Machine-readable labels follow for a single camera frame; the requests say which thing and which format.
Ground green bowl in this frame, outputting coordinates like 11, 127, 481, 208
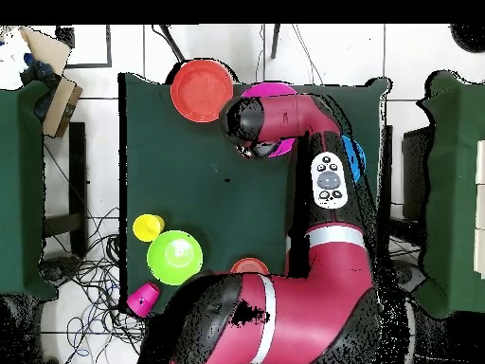
146, 229, 205, 286

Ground large pink bowl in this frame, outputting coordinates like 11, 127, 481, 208
241, 81, 299, 159

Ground large shallow orange bowl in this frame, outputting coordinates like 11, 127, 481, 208
170, 59, 235, 124

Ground light blue bowl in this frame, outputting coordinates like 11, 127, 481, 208
340, 135, 368, 184

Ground small orange bowl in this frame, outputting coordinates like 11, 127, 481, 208
229, 257, 271, 277

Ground dark green table cloth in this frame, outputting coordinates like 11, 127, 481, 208
117, 71, 394, 316

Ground yellow cup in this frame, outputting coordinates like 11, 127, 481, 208
132, 213, 167, 243

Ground pink cup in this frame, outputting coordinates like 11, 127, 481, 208
125, 281, 162, 319

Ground black box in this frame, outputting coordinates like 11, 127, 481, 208
401, 125, 433, 222

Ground brown cardboard box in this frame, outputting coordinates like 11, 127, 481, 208
42, 75, 83, 138

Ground green cloth covered table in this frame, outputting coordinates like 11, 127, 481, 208
0, 80, 59, 302
411, 69, 485, 320

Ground white boxes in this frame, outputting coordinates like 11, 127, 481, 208
474, 138, 485, 281

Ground beige board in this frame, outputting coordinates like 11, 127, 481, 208
18, 25, 73, 77

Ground tangle of black cables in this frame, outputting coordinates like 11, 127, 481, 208
43, 204, 153, 364

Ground black stool frame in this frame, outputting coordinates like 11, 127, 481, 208
43, 121, 89, 260

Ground black camera tripod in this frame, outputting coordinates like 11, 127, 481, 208
151, 24, 282, 64

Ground black floor frame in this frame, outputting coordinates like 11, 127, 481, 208
55, 24, 114, 70

